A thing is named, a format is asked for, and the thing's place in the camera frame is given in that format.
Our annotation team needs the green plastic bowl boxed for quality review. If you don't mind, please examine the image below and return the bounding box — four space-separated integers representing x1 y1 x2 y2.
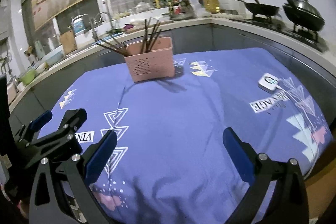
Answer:
20 69 36 86

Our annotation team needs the cooking oil bottle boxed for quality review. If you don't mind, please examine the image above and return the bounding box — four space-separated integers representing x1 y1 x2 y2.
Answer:
203 0 221 14

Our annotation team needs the purple patterned tablecloth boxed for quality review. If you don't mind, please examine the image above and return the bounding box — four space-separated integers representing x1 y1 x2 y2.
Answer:
40 48 333 223

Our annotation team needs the brown chopstick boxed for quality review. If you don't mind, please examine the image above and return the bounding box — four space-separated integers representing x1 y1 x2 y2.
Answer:
96 38 130 57

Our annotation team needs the white square smart hub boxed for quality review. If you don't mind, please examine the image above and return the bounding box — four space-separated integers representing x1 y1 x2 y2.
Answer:
258 73 280 94

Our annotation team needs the blue label detergent jug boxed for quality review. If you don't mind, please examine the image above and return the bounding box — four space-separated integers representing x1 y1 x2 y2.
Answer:
72 17 85 36

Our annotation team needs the black gas stove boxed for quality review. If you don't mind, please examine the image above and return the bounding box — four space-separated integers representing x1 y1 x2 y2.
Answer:
243 16 329 53

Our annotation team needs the upright wooden chopping board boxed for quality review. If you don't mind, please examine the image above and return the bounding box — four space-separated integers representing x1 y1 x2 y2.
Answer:
60 30 77 55

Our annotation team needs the black wok with handle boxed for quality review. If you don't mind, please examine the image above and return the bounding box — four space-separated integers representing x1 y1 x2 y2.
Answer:
233 0 279 16

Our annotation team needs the steel lidded pot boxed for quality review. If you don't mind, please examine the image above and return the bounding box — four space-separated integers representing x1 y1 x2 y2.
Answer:
282 0 325 33

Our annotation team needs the yellow condiment bottle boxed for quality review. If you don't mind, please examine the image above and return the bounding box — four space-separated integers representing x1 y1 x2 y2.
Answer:
154 0 161 9

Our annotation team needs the white plastic jug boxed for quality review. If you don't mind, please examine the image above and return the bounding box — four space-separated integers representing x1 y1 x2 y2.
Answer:
189 0 202 12

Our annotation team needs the pink perforated utensil basket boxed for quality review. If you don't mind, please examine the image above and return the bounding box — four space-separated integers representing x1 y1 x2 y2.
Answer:
124 37 175 83

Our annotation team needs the steel sink faucet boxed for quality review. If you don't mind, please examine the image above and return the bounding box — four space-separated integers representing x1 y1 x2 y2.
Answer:
71 14 98 42

